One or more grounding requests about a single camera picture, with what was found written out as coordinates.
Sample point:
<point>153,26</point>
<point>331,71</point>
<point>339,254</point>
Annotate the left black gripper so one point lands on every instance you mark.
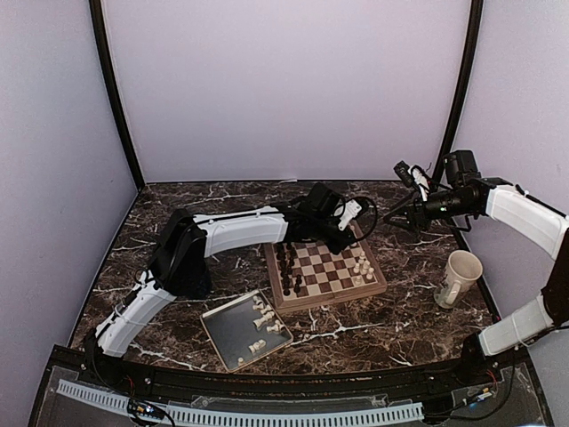
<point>347,240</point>

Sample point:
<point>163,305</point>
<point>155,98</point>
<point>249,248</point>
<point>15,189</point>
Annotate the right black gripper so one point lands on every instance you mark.
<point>417,213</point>

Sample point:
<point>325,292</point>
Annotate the wooden chess board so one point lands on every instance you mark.
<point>327,278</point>

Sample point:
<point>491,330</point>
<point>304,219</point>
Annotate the metal tray wooden rim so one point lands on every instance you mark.
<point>230,328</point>

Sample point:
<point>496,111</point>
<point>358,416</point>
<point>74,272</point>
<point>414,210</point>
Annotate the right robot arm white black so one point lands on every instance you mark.
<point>527,246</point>

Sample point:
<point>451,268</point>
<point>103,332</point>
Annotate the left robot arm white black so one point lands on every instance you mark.
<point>177,266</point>

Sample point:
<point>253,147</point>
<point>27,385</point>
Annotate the black chess pieces row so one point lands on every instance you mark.
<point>290,277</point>

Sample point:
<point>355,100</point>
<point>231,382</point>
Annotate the white chess pieces pile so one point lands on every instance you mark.
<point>269,328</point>

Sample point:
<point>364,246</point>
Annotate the cream white mug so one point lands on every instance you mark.
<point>462,270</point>

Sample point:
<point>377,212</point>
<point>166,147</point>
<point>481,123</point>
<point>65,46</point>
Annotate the dark blue mug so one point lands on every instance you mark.
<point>195,282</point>

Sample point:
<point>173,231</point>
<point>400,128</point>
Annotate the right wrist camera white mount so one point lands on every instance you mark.
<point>413,177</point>

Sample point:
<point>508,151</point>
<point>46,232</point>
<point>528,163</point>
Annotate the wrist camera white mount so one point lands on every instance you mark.
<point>347,212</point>
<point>413,177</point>

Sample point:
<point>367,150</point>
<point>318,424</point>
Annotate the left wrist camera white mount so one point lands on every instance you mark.
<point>347,212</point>

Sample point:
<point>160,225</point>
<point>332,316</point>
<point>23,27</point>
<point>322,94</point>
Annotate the black front rail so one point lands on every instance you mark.
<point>149,381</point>

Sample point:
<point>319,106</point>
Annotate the right black frame post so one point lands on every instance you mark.
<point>462,85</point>

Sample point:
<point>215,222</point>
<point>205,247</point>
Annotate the black frame post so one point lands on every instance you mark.
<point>462,85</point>
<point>112,89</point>

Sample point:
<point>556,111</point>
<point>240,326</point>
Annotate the white slotted cable duct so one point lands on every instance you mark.
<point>218,412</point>

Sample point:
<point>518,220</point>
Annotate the left black frame post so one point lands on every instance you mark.
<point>112,89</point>

